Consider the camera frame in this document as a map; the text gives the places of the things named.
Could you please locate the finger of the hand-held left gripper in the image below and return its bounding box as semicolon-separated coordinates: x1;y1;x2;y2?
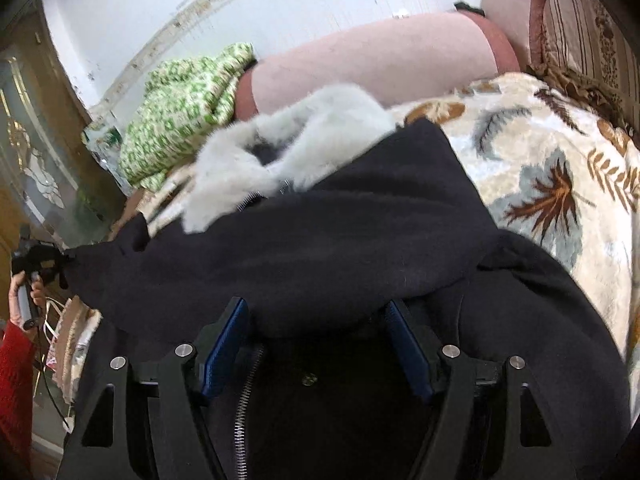
48;251;77;290

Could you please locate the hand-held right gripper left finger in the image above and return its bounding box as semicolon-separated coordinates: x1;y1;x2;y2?
55;296;268;480

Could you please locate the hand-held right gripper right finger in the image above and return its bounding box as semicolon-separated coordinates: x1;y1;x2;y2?
384;299;586;480

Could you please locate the black coat with grey fur collar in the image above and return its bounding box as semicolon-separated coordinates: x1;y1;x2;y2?
62;82;632;480

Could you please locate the person's left forearm red sleeve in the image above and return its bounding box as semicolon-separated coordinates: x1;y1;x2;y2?
0;319;37;463

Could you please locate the person's left hand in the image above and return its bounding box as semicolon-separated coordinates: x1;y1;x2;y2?
8;271;47;332

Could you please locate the wooden cabinet with glass door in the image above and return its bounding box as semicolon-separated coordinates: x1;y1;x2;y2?
0;0;128;321

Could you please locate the clear plastic bag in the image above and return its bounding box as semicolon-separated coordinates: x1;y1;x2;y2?
81;119;132;182

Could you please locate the green white patterned cloth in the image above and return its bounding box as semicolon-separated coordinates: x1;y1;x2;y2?
120;42;259;187

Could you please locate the leaf print blanket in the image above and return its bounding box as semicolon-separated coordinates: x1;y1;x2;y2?
50;72;640;406

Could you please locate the striped brown cushion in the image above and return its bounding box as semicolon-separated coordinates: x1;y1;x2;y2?
541;0;640;128

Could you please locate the bag with white handles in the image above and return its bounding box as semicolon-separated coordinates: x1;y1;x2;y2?
42;294;103;403

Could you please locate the thin black cable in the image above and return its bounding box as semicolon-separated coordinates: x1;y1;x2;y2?
34;327;76;433

